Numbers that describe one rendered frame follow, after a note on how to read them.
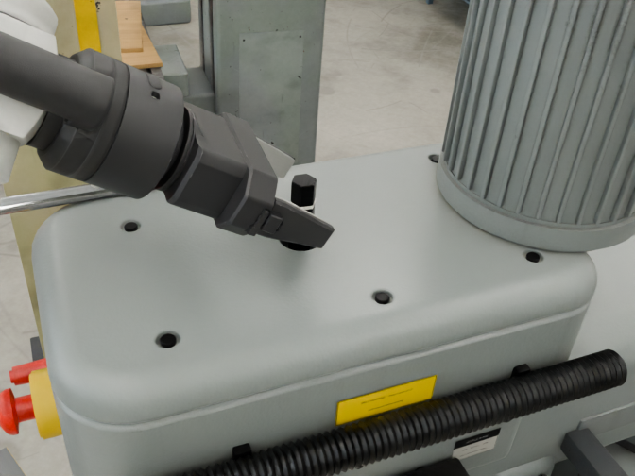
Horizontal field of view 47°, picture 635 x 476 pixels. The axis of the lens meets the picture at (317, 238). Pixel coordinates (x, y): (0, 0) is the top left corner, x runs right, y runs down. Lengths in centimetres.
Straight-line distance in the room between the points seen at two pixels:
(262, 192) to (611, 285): 48
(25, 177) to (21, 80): 210
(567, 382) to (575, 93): 25
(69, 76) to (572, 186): 40
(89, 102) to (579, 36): 35
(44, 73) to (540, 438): 63
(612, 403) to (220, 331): 49
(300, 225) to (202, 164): 9
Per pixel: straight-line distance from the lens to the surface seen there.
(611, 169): 64
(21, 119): 49
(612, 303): 85
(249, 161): 53
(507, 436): 78
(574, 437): 87
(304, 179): 60
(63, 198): 68
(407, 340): 57
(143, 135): 50
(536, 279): 63
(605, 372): 70
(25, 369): 79
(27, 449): 295
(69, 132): 49
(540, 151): 62
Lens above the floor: 227
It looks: 37 degrees down
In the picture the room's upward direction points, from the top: 4 degrees clockwise
